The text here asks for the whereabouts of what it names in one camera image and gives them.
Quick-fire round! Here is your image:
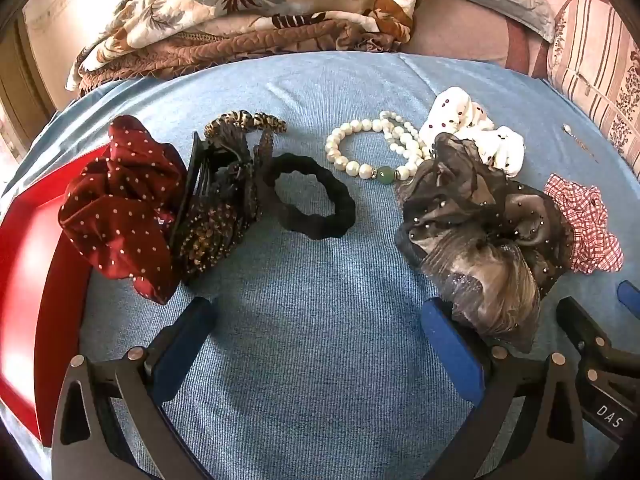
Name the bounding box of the red plastic tray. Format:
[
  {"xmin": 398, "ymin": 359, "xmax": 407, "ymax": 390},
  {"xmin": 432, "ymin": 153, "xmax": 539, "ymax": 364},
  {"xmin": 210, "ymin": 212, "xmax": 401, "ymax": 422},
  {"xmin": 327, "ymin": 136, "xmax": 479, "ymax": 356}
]
[{"xmin": 0, "ymin": 142, "xmax": 113, "ymax": 448}]

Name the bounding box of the pink bed cover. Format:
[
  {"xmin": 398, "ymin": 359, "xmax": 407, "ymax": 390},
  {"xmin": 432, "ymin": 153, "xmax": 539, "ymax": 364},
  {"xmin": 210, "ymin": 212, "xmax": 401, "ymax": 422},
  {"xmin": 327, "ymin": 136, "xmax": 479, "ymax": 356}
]
[{"xmin": 400, "ymin": 0, "xmax": 608, "ymax": 78}]

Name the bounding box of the wooden window frame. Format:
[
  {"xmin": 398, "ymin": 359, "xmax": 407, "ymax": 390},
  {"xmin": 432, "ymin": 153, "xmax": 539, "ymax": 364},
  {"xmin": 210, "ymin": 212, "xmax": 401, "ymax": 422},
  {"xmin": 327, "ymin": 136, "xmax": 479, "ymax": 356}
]
[{"xmin": 0, "ymin": 15, "xmax": 56, "ymax": 171}]

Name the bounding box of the dark red polka dot scrunchie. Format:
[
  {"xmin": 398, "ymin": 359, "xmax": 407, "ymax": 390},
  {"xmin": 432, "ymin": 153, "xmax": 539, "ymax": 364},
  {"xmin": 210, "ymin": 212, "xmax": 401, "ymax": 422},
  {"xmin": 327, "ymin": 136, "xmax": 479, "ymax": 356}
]
[{"xmin": 57, "ymin": 114, "xmax": 188, "ymax": 306}]

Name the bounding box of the striped floral pillow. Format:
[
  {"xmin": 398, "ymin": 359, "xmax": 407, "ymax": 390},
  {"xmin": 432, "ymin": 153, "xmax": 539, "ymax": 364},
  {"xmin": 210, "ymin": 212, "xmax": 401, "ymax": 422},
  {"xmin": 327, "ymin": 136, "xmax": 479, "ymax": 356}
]
[{"xmin": 547, "ymin": 0, "xmax": 640, "ymax": 181}]

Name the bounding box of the brown organza scrunchie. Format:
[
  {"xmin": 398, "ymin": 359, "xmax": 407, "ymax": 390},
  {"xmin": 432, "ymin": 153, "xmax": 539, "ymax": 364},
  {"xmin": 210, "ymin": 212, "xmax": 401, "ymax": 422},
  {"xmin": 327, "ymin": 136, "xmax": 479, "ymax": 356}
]
[{"xmin": 394, "ymin": 132, "xmax": 575, "ymax": 353}]

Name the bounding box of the brown beaded bracelet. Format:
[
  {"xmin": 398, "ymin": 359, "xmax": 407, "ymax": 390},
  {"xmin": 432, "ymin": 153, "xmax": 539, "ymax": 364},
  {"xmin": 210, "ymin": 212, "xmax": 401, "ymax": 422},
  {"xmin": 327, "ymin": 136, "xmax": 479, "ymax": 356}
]
[{"xmin": 177, "ymin": 200, "xmax": 252, "ymax": 281}]

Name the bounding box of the red gingham scrunchie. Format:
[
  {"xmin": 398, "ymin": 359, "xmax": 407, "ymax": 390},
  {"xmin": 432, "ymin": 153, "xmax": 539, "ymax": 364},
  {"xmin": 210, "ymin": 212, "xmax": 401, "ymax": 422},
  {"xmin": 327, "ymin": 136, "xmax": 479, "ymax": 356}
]
[{"xmin": 544, "ymin": 173, "xmax": 626, "ymax": 275}]

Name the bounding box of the small silver hairpin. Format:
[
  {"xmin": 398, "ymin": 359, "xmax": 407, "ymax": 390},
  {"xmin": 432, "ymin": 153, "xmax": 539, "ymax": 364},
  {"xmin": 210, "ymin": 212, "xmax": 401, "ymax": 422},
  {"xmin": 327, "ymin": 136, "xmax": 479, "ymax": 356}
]
[{"xmin": 562, "ymin": 124, "xmax": 598, "ymax": 163}]

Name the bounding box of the leopard print hair tie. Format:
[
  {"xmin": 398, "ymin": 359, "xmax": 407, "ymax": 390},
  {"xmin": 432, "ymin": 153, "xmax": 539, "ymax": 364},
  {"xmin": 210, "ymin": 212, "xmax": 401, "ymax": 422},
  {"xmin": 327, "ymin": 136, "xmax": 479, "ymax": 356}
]
[{"xmin": 204, "ymin": 109, "xmax": 287, "ymax": 142}]

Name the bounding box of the floral leaf print blanket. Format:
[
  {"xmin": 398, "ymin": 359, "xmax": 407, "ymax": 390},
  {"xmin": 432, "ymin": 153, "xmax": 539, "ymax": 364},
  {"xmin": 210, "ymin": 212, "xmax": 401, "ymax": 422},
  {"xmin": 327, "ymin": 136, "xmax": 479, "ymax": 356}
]
[{"xmin": 65, "ymin": 0, "xmax": 426, "ymax": 96}]

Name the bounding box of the pearl bracelet with green bead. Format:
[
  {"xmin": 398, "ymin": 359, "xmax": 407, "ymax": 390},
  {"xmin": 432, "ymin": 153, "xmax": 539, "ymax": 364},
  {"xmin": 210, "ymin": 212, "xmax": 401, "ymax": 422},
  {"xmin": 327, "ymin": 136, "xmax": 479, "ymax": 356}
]
[{"xmin": 325, "ymin": 119, "xmax": 426, "ymax": 182}]

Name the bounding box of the blue bed sheet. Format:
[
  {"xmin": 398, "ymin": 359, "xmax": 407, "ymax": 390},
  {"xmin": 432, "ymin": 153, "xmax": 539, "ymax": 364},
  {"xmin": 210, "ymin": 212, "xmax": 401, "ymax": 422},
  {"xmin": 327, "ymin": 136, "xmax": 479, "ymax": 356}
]
[{"xmin": 0, "ymin": 50, "xmax": 640, "ymax": 480}]

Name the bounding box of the small white pearl bracelet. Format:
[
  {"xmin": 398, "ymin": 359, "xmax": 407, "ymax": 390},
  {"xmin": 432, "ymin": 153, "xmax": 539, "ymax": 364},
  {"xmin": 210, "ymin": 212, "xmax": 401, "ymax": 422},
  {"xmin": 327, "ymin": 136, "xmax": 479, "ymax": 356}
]
[{"xmin": 379, "ymin": 110, "xmax": 431, "ymax": 173}]

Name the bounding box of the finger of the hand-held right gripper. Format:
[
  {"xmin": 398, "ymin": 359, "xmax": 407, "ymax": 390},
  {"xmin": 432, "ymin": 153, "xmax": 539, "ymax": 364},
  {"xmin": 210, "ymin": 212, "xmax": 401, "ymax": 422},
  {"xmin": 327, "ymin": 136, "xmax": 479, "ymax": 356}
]
[
  {"xmin": 618, "ymin": 280, "xmax": 640, "ymax": 312},
  {"xmin": 557, "ymin": 296, "xmax": 640, "ymax": 433}
]

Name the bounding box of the white polka dot scrunchie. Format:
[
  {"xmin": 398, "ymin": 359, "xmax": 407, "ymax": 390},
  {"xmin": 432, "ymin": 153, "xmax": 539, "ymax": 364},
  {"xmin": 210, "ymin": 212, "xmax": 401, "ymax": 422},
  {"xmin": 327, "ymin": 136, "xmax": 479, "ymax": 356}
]
[{"xmin": 419, "ymin": 86, "xmax": 526, "ymax": 178}]

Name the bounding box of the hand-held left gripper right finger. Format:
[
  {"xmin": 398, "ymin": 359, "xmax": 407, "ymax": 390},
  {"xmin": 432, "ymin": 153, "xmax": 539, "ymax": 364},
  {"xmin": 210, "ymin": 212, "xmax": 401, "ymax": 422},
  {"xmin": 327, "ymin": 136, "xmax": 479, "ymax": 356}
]
[{"xmin": 420, "ymin": 296, "xmax": 588, "ymax": 480}]

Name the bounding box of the black wavy hair tie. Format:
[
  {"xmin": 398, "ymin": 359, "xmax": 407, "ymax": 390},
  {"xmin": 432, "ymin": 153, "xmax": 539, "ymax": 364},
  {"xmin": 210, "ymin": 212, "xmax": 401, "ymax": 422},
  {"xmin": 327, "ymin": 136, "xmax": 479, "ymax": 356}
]
[{"xmin": 262, "ymin": 152, "xmax": 357, "ymax": 241}]

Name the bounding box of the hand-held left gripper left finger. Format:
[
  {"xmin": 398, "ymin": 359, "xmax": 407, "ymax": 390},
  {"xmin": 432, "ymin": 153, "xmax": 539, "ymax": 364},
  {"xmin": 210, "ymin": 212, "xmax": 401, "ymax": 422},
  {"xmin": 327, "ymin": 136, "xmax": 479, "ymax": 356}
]
[{"xmin": 50, "ymin": 296, "xmax": 218, "ymax": 480}]

